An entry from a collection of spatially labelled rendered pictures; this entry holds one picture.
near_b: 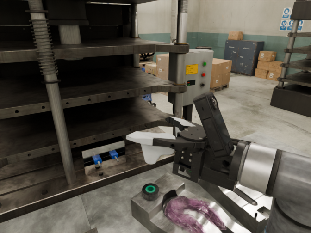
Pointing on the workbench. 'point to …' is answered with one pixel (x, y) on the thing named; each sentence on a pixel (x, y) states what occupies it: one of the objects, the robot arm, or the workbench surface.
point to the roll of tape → (150, 192)
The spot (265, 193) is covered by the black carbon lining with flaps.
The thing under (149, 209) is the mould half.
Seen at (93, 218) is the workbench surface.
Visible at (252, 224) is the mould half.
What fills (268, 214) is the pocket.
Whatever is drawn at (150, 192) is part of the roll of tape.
